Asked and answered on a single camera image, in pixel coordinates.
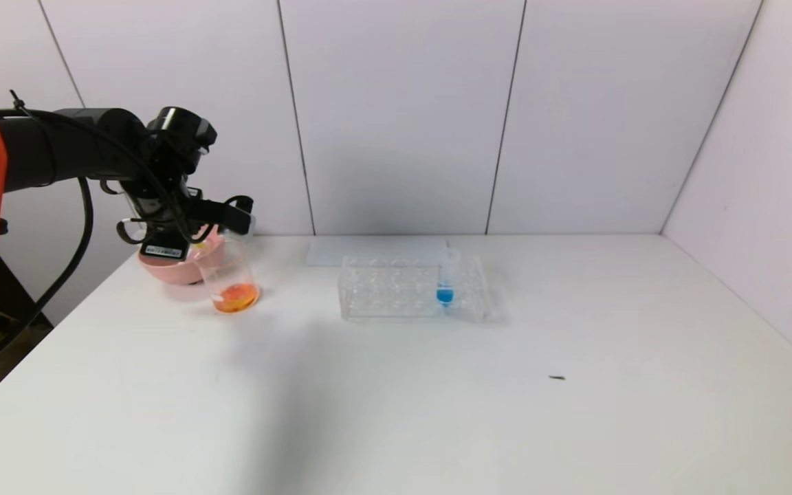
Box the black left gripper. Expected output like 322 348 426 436
137 196 191 261

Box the clear glass beaker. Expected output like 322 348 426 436
195 237 260 315

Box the clear acrylic test tube rack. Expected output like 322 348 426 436
338 253 490 322

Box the test tube with blue pigment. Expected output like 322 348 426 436
436 247 461 308

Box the pink plastic bowl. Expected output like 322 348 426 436
139 232 228 286

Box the white paper sheet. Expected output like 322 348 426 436
306 237 450 267

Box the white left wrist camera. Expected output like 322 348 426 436
139 237 188 261

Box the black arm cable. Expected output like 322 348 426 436
0 177 95 366

